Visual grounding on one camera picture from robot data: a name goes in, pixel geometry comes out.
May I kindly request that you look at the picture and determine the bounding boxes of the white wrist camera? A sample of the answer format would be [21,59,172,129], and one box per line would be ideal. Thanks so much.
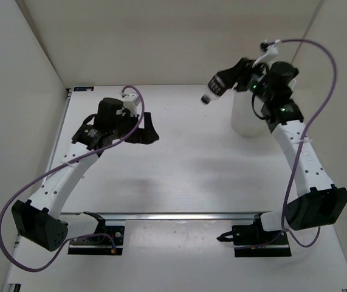
[252,40,281,68]
[120,93,140,116]

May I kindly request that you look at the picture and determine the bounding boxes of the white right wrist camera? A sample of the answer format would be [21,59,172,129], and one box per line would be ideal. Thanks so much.
[252,40,281,68]

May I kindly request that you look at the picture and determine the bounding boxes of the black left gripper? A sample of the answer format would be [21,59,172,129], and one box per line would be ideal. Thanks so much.
[109,111,158,144]

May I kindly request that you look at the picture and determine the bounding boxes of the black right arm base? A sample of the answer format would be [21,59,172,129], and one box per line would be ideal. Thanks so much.
[216,215,292,258]

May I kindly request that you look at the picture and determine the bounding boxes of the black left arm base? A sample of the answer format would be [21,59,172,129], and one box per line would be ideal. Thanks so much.
[67,212,125,256]

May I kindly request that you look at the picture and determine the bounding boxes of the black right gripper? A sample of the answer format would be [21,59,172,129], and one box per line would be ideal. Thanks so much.
[218,59,273,103]

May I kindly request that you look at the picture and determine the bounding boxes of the silver aluminium front rail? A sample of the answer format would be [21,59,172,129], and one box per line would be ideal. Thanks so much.
[63,212,262,222]

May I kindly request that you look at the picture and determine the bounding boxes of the dark label sticker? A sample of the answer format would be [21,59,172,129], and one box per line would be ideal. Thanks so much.
[73,86,94,92]

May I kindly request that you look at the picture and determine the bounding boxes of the black label clear bottle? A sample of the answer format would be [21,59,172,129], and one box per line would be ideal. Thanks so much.
[201,72,230,105]

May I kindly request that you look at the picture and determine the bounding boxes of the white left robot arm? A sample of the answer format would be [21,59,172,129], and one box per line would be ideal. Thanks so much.
[12,93,159,251]

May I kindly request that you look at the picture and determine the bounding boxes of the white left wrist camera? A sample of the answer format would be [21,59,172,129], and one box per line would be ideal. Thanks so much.
[120,93,140,116]

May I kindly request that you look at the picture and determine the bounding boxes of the white octagonal plastic bin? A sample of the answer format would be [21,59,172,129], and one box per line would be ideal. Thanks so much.
[231,92,267,138]

